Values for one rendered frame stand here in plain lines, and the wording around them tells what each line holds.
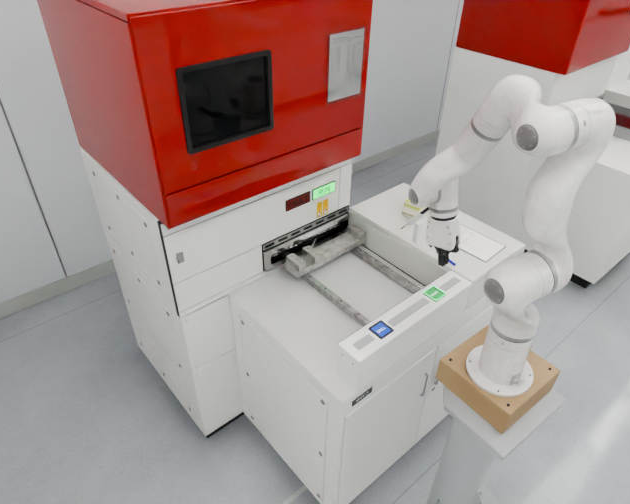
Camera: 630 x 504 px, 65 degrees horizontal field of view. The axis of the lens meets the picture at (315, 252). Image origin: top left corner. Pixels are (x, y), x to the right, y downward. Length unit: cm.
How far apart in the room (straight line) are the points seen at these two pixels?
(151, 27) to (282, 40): 39
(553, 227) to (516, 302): 20
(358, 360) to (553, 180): 71
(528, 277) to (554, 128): 37
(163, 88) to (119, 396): 175
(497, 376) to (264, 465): 122
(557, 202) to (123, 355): 233
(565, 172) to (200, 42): 93
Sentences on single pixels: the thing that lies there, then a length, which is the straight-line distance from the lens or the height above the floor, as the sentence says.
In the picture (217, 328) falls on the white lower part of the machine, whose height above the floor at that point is 68.
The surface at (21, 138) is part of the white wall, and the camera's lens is 295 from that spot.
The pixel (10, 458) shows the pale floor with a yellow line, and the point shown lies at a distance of 272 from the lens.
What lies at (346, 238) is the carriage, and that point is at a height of 88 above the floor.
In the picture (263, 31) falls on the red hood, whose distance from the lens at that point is 149.
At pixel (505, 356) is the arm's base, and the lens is 146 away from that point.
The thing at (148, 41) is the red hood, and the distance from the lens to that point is 133.
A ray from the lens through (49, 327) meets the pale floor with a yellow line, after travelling 322.
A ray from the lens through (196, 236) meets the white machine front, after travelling 166.
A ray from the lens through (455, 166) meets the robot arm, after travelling 136.
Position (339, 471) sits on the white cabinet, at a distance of 189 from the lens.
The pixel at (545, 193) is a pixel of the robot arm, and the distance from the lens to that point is 118.
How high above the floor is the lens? 207
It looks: 37 degrees down
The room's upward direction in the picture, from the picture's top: 1 degrees clockwise
